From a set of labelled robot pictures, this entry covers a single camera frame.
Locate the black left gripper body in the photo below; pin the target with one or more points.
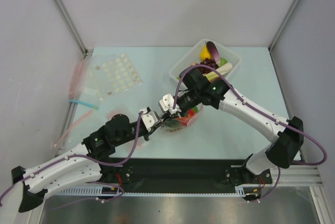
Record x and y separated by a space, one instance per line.
131 135

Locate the red toy apple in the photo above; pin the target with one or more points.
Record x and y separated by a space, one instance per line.
188 120

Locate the clear red-zipper zip bag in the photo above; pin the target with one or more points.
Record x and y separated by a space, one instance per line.
199 114

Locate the orange toy pineapple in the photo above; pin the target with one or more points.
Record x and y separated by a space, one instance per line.
172 126

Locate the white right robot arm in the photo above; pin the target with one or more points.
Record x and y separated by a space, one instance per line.
284 142

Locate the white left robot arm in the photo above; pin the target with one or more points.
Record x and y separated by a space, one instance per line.
92 160

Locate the clear pink-dotted zip bag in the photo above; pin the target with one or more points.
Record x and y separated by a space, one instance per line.
124 149

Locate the clear cream-dotted zip bag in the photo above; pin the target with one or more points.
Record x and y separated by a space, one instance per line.
112 74

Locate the dark toy grapes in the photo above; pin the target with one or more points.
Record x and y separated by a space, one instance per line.
208 62

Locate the white perforated plastic basket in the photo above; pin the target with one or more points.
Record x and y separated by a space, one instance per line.
193 55

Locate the white toy radish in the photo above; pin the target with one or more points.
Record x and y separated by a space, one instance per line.
224 69

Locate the yellow toy pear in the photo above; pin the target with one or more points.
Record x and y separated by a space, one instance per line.
205 55

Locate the purple toy eggplant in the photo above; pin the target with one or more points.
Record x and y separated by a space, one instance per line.
213 51

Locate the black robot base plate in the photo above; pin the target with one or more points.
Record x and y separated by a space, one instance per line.
190 173

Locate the slotted white cable duct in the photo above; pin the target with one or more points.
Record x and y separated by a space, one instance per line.
103 191

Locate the right aluminium frame post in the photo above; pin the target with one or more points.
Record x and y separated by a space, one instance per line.
293 7

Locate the aluminium frame post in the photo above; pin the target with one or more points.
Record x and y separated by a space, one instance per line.
293 7
70 25

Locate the left aluminium frame post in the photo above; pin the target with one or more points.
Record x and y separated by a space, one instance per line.
70 25

